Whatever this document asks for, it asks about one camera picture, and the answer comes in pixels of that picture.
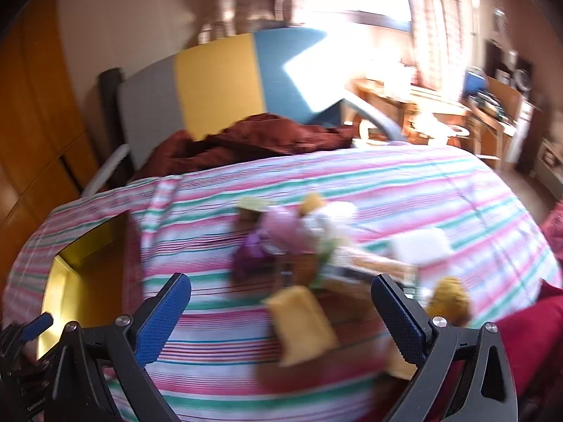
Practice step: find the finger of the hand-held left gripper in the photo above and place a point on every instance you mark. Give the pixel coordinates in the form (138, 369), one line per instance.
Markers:
(38, 326)

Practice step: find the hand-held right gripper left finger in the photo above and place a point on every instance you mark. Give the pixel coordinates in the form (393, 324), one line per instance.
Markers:
(162, 321)

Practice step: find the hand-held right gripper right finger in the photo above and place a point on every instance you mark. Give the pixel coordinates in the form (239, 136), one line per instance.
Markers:
(400, 321)

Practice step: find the yellow sponge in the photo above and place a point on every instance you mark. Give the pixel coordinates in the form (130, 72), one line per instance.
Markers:
(313, 204)
(399, 360)
(299, 321)

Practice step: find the yellow plush toy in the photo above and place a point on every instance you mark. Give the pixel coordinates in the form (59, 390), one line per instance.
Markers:
(448, 296)

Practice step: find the gold box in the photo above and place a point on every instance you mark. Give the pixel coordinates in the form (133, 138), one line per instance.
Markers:
(74, 285)

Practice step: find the brown stick packet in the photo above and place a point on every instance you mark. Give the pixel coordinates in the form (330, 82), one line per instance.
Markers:
(378, 263)

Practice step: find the white sponge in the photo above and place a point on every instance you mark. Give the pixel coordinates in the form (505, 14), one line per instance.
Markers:
(420, 246)

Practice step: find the purple bag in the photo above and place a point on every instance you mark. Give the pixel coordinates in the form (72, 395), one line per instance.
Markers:
(248, 255)

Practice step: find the clear plastic bundle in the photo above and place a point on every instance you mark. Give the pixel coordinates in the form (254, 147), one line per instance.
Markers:
(330, 220)

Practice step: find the green and white box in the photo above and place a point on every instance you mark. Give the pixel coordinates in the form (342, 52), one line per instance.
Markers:
(254, 204)

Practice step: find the pink bubble pouch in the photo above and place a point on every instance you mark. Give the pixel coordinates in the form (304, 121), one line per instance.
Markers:
(279, 228)

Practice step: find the red clothing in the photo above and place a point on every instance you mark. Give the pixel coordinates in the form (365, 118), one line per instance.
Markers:
(532, 338)

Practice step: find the pink quilt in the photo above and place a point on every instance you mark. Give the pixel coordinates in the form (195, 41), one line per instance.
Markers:
(554, 228)

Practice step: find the wooden wardrobe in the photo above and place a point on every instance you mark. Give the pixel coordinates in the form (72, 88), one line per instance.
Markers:
(39, 118)

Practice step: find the dark red jacket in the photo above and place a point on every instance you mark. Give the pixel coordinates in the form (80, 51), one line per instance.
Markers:
(264, 138)

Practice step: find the wooden desk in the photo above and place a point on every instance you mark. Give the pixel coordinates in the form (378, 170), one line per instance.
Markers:
(440, 110)

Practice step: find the dark shelf unit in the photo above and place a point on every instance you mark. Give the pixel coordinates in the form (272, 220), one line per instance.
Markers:
(523, 96)

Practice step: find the white bed rail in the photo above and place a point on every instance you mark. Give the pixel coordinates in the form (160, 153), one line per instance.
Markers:
(103, 171)

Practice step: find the grey bed rail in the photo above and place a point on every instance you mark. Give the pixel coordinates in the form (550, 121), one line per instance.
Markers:
(374, 116)

